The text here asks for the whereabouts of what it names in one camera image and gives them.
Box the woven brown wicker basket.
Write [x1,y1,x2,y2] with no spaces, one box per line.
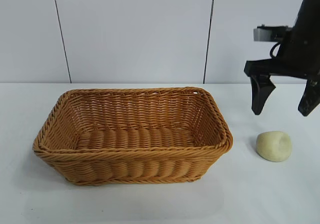
[32,86,235,184]

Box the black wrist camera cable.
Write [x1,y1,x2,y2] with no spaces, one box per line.
[269,42,285,59]

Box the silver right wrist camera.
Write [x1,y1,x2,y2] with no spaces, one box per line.
[253,24,293,43]

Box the pale yellow egg yolk pastry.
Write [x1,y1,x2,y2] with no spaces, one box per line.
[255,130,293,162]

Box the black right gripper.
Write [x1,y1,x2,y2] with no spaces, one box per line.
[244,41,320,117]

